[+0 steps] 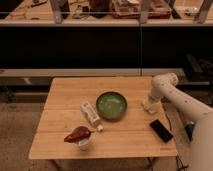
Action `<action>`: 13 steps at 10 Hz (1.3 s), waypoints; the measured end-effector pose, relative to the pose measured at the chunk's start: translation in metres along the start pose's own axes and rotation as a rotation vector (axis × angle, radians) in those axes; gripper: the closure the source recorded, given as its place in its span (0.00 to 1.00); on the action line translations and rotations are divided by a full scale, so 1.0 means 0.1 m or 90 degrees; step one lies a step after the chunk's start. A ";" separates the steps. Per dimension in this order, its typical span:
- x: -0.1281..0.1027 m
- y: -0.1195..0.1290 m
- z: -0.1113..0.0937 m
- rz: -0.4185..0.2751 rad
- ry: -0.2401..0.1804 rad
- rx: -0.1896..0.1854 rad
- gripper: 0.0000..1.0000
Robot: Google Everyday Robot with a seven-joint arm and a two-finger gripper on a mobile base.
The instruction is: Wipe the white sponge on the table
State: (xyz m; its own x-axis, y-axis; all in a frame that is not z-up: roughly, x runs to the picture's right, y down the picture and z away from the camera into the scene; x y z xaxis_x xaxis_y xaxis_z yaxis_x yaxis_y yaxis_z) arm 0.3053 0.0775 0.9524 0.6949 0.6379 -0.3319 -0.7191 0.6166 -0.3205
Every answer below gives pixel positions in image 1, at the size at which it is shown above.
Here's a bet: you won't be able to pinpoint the white sponge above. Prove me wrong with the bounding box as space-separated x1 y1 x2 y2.
142 100 160 115

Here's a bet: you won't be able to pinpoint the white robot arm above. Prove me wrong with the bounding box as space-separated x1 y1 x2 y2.
145 73 213 171

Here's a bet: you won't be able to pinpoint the black smartphone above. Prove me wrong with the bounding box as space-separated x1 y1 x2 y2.
150 119 173 143

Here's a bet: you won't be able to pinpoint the green ceramic bowl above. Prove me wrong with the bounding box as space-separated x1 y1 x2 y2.
96 92 127 120

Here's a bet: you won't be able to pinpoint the white plastic bottle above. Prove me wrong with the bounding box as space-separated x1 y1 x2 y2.
81 101 103 132

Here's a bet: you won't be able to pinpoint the wooden folding table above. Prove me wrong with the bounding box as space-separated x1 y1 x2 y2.
28 76 179 171

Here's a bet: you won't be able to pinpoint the dark red toy vegetable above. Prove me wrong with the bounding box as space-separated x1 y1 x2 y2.
64 126 91 143

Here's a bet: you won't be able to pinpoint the small white cup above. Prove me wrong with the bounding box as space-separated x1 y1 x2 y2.
76 137 90 151

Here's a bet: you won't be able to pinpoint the long workbench shelf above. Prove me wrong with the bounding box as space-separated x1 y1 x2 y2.
0 0 213 77

